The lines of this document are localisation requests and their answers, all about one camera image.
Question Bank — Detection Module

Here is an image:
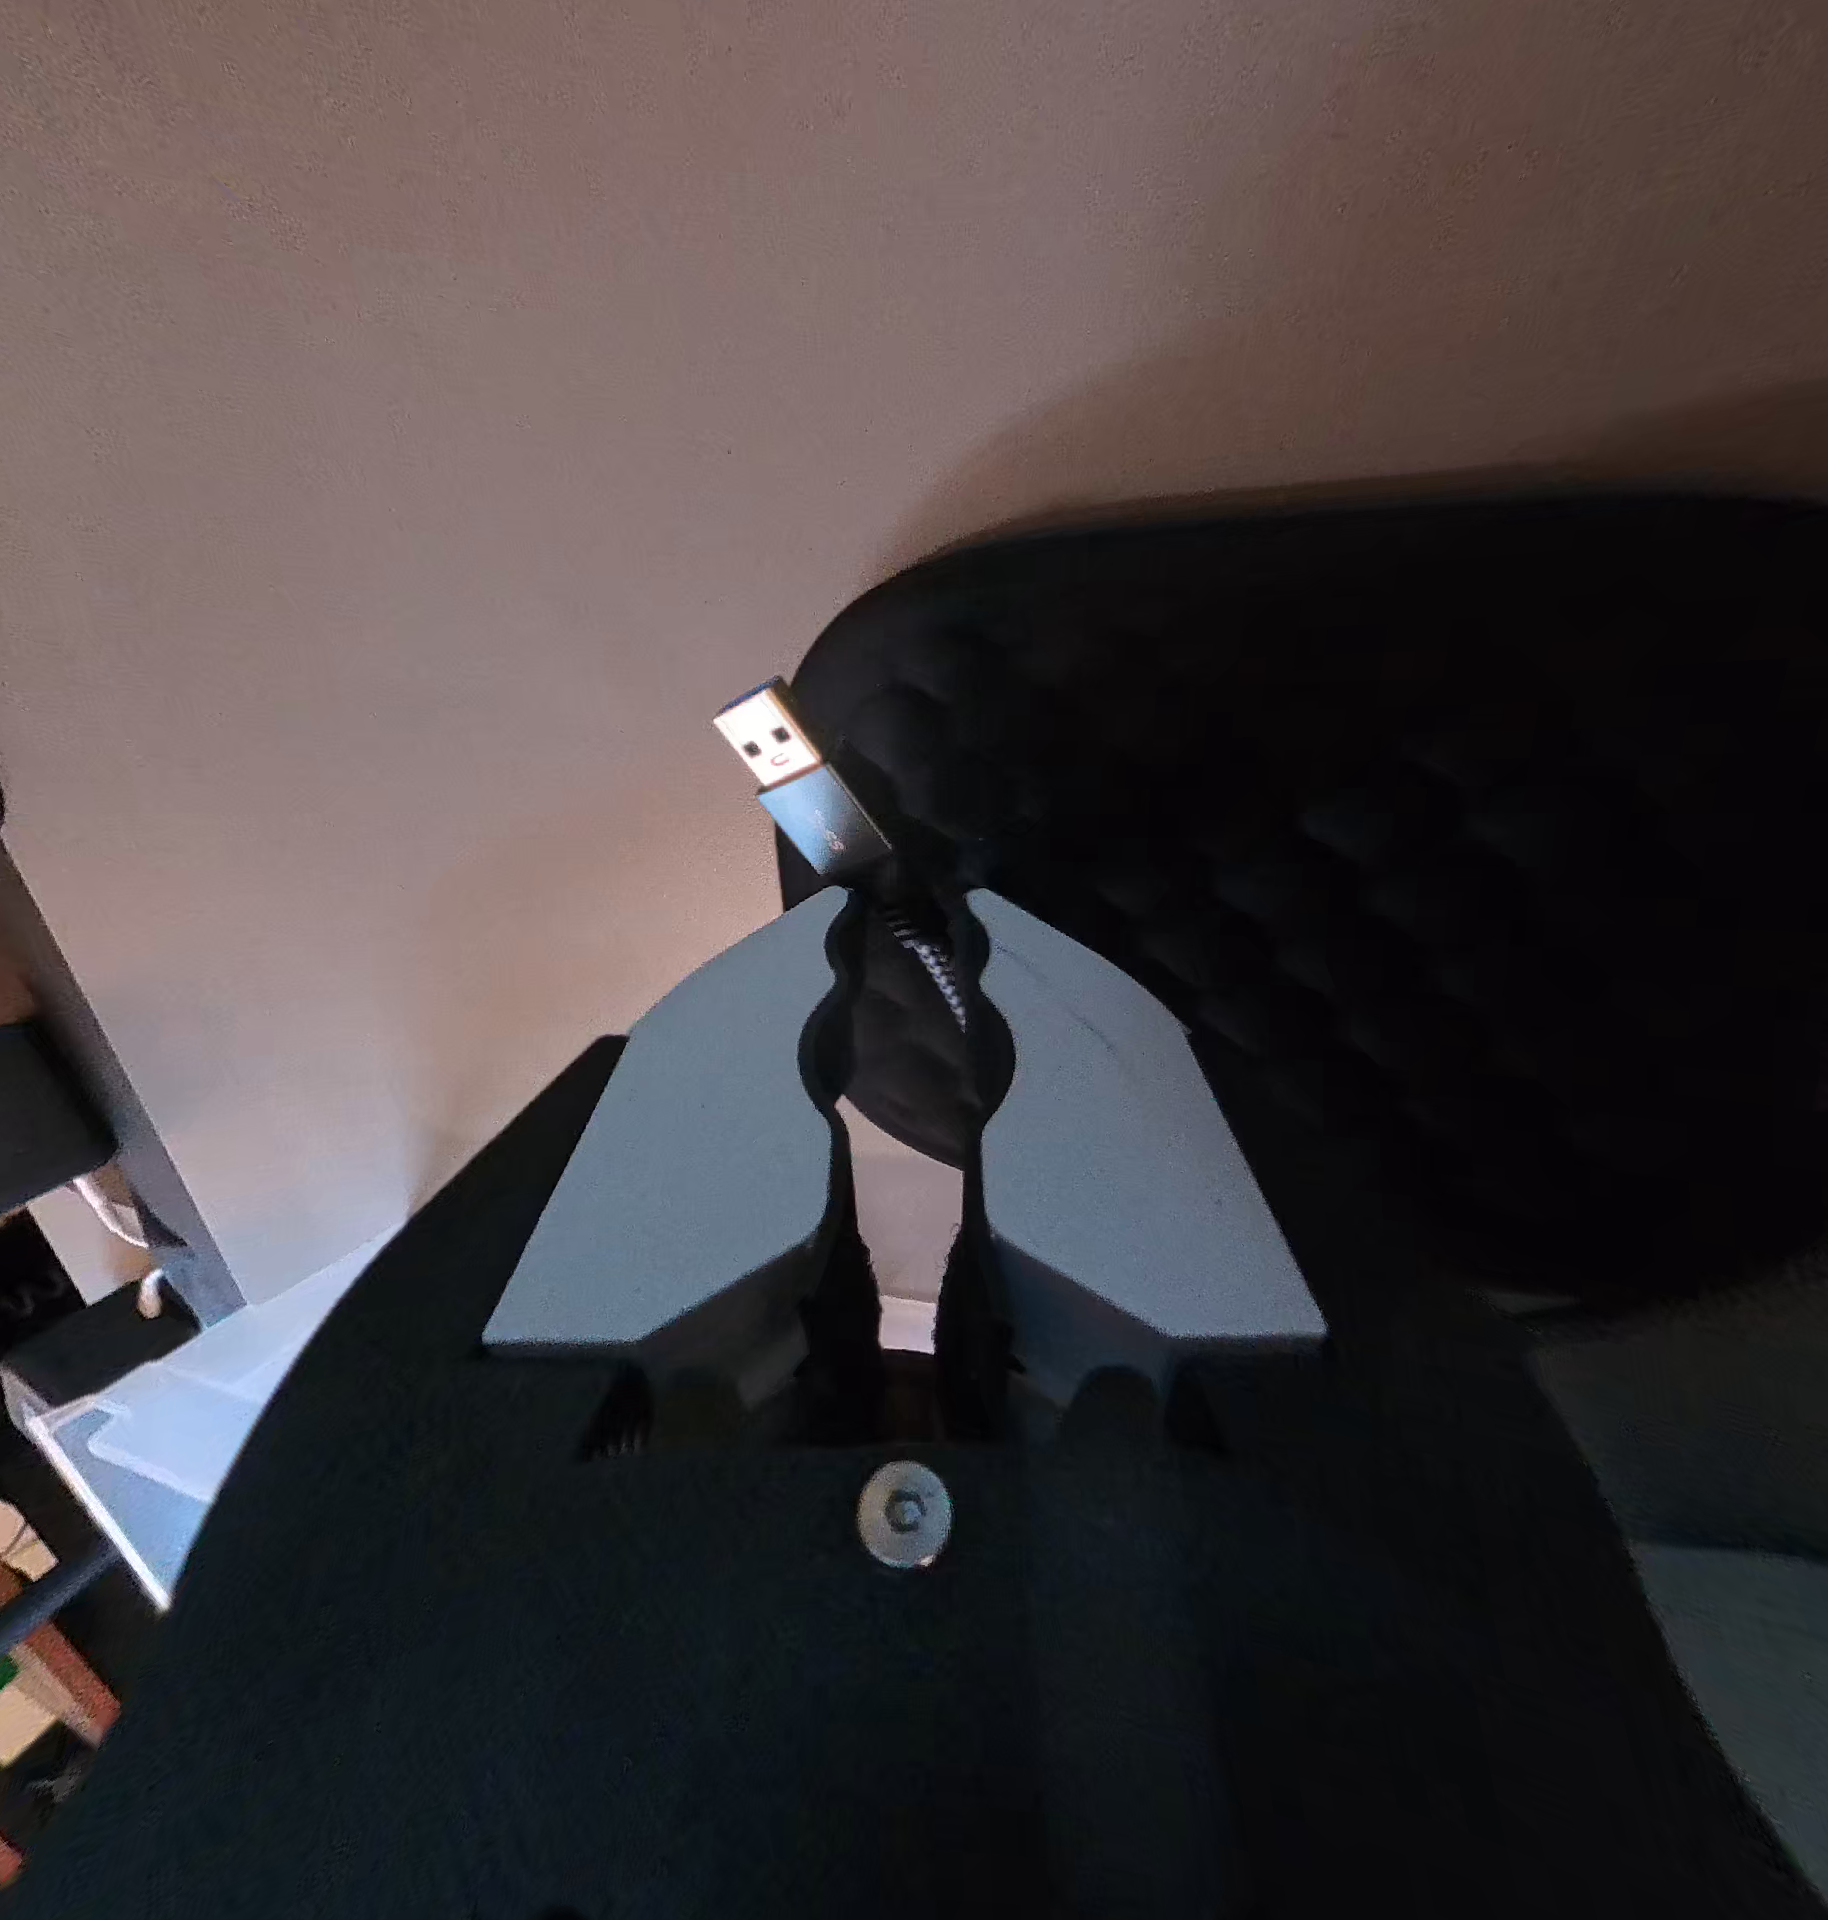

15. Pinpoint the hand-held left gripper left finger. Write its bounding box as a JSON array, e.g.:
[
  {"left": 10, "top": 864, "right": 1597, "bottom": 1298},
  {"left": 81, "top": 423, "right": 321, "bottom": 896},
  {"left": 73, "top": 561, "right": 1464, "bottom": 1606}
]
[{"left": 483, "top": 881, "right": 875, "bottom": 1371}]

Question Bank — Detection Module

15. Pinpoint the clear plastic box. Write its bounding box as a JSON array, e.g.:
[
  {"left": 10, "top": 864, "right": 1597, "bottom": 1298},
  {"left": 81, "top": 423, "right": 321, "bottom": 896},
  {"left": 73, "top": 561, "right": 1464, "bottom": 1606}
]
[{"left": 0, "top": 1222, "right": 415, "bottom": 1611}]

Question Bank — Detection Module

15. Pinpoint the black box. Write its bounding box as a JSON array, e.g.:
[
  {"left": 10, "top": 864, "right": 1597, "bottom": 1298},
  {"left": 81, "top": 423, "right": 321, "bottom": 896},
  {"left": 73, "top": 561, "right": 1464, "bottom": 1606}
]
[{"left": 0, "top": 1019, "right": 118, "bottom": 1225}]

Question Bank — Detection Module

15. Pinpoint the black quilted pad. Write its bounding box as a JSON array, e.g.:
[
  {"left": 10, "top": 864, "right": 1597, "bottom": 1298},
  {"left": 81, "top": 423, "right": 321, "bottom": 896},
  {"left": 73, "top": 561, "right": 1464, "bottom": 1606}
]
[{"left": 778, "top": 490, "right": 1828, "bottom": 1308}]

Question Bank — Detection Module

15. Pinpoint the white cable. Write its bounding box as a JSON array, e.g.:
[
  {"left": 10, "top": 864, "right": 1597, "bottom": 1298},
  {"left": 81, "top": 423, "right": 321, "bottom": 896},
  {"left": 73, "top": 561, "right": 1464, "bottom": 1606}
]
[{"left": 62, "top": 1171, "right": 169, "bottom": 1322}]

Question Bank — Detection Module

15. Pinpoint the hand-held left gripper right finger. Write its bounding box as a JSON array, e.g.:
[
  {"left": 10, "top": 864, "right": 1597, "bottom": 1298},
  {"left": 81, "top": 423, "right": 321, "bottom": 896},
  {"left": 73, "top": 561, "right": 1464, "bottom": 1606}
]
[{"left": 935, "top": 887, "right": 1331, "bottom": 1377}]

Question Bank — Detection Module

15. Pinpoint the braided usb cable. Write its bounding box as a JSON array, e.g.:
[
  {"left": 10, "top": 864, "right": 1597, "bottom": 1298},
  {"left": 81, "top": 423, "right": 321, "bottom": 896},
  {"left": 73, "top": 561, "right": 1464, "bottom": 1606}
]
[{"left": 711, "top": 678, "right": 980, "bottom": 1041}]

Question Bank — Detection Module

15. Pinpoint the dark cable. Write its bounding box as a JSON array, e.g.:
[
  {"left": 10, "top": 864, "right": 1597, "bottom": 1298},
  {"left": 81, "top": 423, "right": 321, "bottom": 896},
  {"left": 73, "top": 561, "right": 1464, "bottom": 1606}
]
[{"left": 0, "top": 1542, "right": 126, "bottom": 1694}]

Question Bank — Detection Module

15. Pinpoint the dark shelf leg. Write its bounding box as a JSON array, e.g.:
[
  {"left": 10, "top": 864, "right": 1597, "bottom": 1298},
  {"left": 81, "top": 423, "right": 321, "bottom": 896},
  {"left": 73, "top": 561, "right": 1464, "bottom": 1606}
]
[{"left": 0, "top": 811, "right": 249, "bottom": 1328}]

